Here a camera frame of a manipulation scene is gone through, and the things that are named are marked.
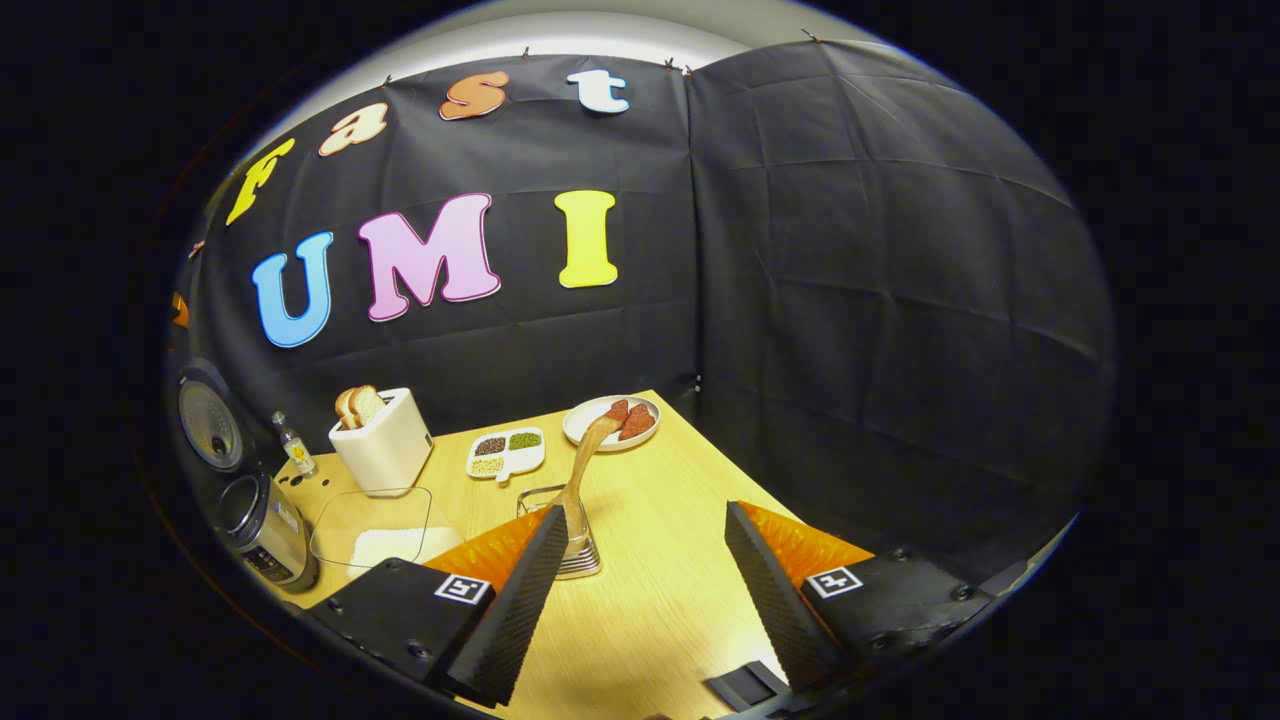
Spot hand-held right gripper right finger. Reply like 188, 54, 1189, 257
724, 500, 996, 691

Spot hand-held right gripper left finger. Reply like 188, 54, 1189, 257
305, 503, 571, 708

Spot metal wire chopstick holder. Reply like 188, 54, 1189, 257
516, 484, 603, 581

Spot wooden spoon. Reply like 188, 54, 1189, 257
555, 413, 623, 511

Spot silver rice cooker dark lid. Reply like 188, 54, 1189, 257
178, 358, 321, 595

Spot white divided dish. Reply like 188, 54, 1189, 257
466, 427, 547, 483

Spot white round plate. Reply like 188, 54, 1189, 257
562, 395, 662, 453

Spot white toaster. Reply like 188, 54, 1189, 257
328, 388, 435, 498

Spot small glass bottle yellow label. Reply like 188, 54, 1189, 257
272, 411, 318, 479

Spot black backdrop cloth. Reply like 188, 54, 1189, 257
165, 40, 1116, 591

